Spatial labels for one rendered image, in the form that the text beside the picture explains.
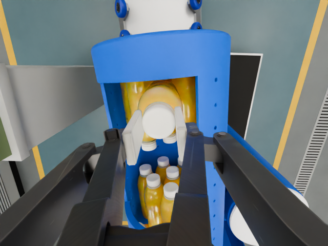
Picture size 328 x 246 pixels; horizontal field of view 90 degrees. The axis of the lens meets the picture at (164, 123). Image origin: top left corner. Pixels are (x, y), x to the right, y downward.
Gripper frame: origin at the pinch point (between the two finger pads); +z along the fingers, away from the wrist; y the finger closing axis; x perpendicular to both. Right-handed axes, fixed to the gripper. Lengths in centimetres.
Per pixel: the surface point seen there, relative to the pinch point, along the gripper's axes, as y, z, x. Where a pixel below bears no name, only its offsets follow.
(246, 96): 65, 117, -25
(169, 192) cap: -0.2, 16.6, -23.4
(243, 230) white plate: 25, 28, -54
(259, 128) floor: 86, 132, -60
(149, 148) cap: -4.4, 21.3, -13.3
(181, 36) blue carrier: 3.9, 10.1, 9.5
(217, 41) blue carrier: 9.6, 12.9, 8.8
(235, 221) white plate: 22, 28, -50
